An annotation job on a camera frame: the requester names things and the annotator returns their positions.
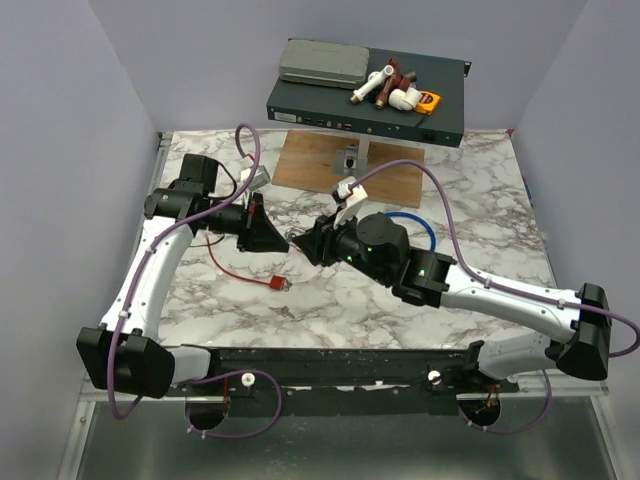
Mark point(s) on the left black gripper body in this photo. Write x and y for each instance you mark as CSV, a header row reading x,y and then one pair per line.
x,y
232,220

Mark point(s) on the red cable padlock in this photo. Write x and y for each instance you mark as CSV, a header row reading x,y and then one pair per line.
x,y
275,283

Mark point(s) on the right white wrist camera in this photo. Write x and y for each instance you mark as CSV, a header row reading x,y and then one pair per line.
x,y
349,199

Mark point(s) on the silver key set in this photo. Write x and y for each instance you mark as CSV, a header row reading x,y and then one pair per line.
x,y
285,312

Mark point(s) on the brown pipe fitting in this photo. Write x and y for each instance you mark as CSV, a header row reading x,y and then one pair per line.
x,y
397,80

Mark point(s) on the white pvc elbow fitting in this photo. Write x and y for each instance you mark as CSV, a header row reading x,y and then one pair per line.
x,y
404,100

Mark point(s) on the brass padlock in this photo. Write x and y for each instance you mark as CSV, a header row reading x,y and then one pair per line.
x,y
292,233

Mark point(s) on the black mounting base plate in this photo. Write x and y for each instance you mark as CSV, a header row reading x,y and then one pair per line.
x,y
335,382

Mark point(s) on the blue cable lock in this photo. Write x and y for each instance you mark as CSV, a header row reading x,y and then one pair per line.
x,y
419,220

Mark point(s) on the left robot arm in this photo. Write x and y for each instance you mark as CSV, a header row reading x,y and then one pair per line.
x,y
123,354

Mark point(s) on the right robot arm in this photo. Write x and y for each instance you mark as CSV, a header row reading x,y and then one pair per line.
x,y
568,330

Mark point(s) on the yellow tape measure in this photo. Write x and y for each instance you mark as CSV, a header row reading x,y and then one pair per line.
x,y
428,103

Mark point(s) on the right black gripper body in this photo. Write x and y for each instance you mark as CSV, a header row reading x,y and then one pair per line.
x,y
341,243

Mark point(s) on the dark grey pipe piece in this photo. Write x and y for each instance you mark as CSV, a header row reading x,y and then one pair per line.
x,y
411,76

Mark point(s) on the grey plastic tool case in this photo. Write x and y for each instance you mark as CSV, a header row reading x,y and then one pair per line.
x,y
325,64

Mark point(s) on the white pvc pipe fitting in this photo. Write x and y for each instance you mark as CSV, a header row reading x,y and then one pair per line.
x,y
375,79

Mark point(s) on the wooden base board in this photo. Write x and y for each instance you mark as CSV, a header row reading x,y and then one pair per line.
x,y
307,163

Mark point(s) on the dark blue network switch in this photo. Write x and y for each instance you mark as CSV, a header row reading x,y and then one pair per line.
x,y
331,108

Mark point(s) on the metal bracket with lock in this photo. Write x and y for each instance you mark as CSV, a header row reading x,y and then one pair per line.
x,y
350,163

